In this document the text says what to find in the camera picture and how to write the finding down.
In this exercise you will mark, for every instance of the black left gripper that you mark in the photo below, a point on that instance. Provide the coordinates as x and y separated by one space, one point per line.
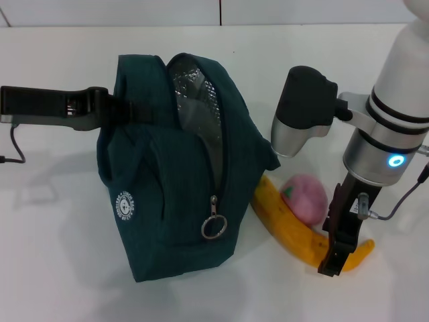
40 105

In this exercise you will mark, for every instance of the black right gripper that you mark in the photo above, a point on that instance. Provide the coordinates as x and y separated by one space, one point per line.
348 221

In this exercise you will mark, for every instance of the yellow banana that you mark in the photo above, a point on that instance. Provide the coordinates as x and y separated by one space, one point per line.
291 231

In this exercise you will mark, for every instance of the pink toy peach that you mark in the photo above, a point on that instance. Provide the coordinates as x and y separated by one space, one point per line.
308 201

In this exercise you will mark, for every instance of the dark teal lunch bag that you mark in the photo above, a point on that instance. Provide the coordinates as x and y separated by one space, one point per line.
167 188

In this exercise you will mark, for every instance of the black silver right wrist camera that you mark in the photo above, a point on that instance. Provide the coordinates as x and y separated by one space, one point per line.
301 100

